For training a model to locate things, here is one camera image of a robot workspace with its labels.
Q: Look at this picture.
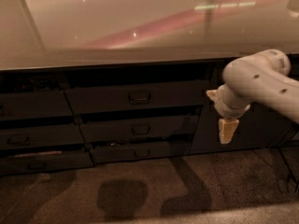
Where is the dark thin metal stand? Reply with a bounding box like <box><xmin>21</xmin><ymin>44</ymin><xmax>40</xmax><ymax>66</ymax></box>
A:
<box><xmin>278</xmin><ymin>148</ymin><xmax>299</xmax><ymax>193</ymax></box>

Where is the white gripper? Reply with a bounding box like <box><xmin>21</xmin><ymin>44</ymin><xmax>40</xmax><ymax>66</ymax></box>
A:
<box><xmin>206</xmin><ymin>84</ymin><xmax>250</xmax><ymax>145</ymax></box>

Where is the dark cabinet door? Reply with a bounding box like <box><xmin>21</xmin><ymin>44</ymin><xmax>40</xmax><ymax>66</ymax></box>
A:
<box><xmin>190</xmin><ymin>66</ymin><xmax>299</xmax><ymax>155</ymax></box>

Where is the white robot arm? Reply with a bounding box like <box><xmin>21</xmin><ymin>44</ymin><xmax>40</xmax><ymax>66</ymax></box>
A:
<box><xmin>206</xmin><ymin>49</ymin><xmax>299</xmax><ymax>145</ymax></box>

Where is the dark drawer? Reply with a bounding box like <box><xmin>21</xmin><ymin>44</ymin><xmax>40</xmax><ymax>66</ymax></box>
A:
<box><xmin>0</xmin><ymin>91</ymin><xmax>72</xmax><ymax>120</ymax></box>
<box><xmin>0</xmin><ymin>150</ymin><xmax>93</xmax><ymax>175</ymax></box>
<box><xmin>65</xmin><ymin>80</ymin><xmax>209</xmax><ymax>114</ymax></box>
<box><xmin>90</xmin><ymin>140</ymin><xmax>192</xmax><ymax>164</ymax></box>
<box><xmin>0</xmin><ymin>124</ymin><xmax>84</xmax><ymax>150</ymax></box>
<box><xmin>80</xmin><ymin>116</ymin><xmax>198</xmax><ymax>143</ymax></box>

